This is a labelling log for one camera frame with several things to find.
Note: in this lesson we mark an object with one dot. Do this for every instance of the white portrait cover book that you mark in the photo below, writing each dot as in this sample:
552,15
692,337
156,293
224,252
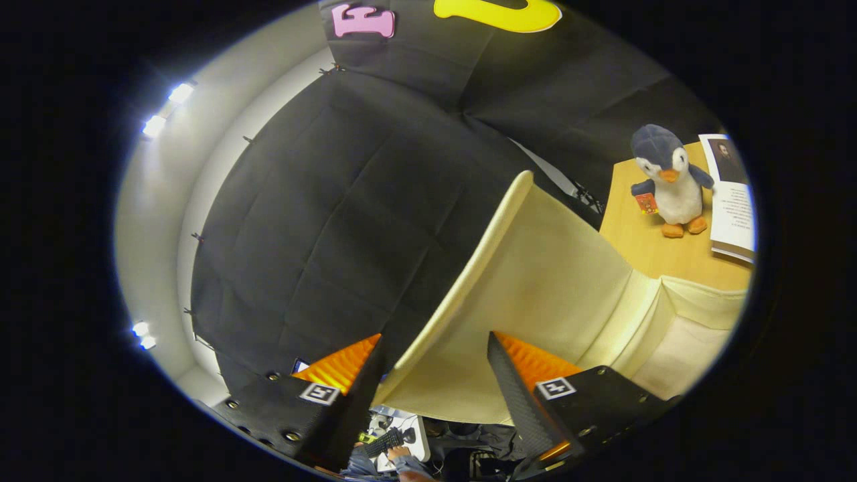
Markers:
733,214

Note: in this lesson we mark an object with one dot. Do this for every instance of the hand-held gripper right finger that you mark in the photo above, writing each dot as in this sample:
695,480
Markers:
519,408

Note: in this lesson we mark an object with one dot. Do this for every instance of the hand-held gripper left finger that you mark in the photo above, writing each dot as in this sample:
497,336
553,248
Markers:
358,415

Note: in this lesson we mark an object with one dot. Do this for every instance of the white device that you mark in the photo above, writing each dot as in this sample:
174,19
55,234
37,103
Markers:
415,428

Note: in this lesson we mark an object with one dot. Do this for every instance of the ceiling spotlight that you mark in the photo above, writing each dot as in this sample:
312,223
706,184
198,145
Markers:
153,126
148,343
181,92
140,329

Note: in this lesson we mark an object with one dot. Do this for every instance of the grey penguin plush toy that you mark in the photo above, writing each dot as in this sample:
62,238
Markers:
676,194

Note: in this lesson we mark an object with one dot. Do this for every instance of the beige fabric storage box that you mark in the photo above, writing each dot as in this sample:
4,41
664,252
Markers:
535,281

